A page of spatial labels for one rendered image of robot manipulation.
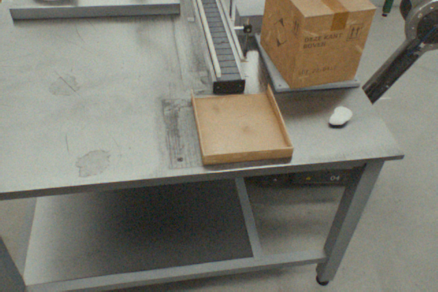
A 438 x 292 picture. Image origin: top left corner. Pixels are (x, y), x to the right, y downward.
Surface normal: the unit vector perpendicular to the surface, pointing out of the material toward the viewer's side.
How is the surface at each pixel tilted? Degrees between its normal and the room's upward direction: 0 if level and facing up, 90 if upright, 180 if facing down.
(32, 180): 0
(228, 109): 0
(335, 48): 90
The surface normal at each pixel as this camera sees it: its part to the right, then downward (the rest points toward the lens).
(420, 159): 0.04, -0.73
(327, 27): 0.29, 0.66
